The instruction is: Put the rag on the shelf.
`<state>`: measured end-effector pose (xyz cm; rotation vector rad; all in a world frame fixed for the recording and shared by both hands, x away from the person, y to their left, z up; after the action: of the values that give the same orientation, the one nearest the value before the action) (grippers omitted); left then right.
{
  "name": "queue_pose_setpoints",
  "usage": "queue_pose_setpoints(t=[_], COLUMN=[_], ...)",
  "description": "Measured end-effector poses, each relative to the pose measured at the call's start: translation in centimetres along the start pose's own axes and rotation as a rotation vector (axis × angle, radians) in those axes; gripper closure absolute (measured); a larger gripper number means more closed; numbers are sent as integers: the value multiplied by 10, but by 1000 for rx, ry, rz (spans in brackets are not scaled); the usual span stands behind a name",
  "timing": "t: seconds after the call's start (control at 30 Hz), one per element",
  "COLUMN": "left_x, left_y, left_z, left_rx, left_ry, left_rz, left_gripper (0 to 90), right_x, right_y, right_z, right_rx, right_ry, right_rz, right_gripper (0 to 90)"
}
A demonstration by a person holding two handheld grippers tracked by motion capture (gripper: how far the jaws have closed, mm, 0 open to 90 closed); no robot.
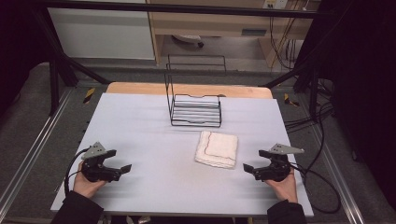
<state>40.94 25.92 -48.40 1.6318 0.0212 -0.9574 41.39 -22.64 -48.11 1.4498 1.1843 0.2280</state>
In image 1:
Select black wire rack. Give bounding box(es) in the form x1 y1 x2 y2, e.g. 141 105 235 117
164 54 227 128

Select white towel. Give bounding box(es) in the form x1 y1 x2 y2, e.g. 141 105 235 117
194 130 239 170

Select black metal crossbar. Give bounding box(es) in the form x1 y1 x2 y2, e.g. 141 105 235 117
31 0 331 20

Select person's right hand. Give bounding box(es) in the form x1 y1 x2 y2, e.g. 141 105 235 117
264 169 299 203

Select white power strip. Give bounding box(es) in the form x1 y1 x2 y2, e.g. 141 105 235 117
262 0 289 9

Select person's left hand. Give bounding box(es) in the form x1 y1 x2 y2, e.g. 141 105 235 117
72 161 107 200

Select pale grey table mat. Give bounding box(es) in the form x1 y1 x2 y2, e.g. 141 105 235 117
50 92 315 217

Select white object under desk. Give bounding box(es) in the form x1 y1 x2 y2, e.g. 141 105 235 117
172 34 205 49

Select hanging cables under desk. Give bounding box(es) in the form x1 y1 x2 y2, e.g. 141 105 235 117
269 15 300 71

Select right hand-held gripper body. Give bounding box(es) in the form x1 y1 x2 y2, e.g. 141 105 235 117
252 143 305 183

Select right hand-held gripper black cable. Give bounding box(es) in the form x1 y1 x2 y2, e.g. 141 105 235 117
289 161 342 215

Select bundle of black floor cables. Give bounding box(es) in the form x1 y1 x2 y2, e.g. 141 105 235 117
284 77 335 132

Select hand-held gripper black cable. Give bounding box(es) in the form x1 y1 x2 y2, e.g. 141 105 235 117
289 161 342 215
64 147 92 196

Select wooden desk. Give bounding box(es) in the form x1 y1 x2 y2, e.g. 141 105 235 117
146 0 321 68

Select black metal stand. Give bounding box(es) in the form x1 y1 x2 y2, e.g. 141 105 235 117
262 62 321 122
31 6 111 117

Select white cabinet panel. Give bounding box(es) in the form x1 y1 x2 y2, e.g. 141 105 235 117
47 0 156 61

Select left hand-held gripper black cable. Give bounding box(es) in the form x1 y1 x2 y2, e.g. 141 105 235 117
64 147 92 196

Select dark curtain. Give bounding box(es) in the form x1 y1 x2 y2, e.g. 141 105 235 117
0 0 54 116
298 0 396 213

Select yellow black floor tape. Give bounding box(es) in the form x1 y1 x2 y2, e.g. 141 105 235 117
283 92 301 107
82 87 96 105

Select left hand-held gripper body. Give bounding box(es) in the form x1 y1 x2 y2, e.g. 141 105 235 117
79 141 123 183

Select aluminium floor rail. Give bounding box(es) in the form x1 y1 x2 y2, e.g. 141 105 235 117
307 124 365 224
0 88 74 213

